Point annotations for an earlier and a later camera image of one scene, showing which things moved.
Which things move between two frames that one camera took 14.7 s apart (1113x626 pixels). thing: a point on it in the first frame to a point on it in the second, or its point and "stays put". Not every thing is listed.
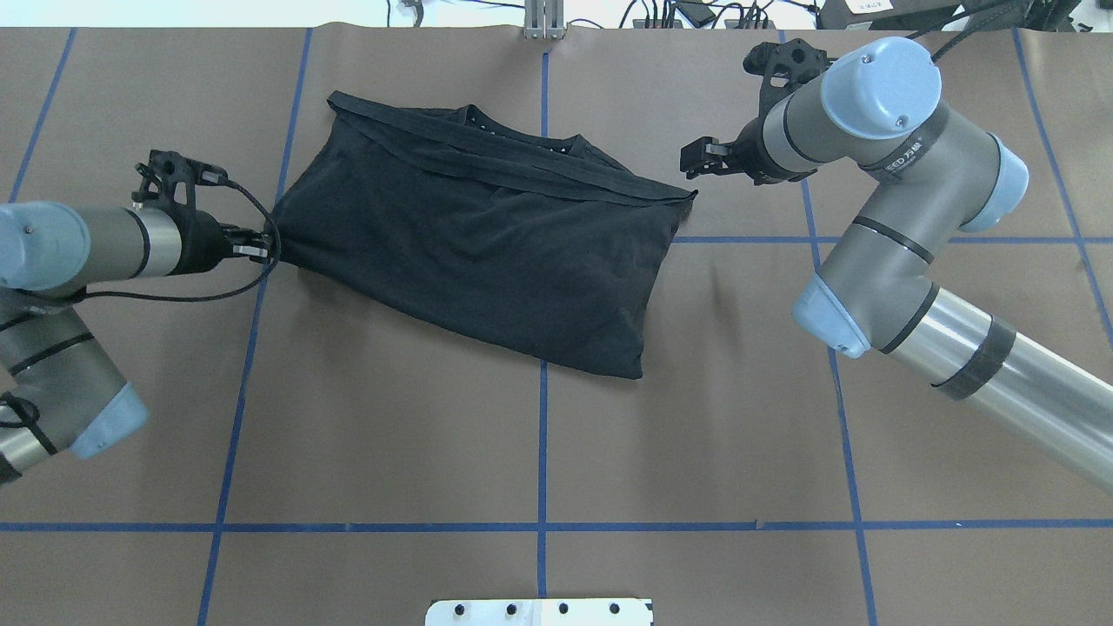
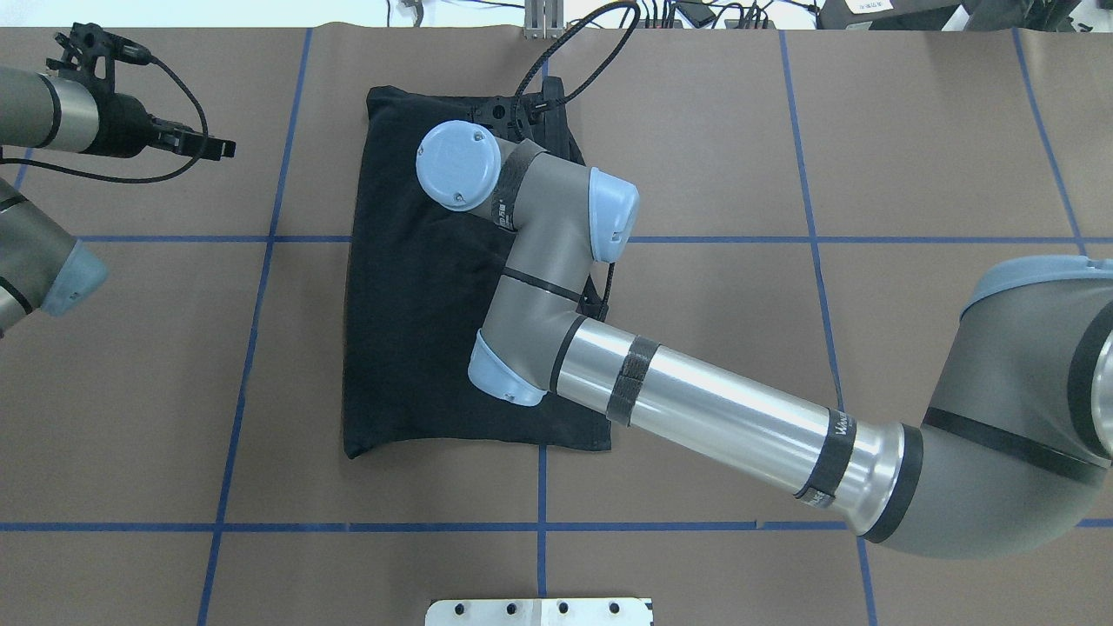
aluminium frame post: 544,19 stays put
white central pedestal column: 540,612 stays put
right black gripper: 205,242 to 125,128
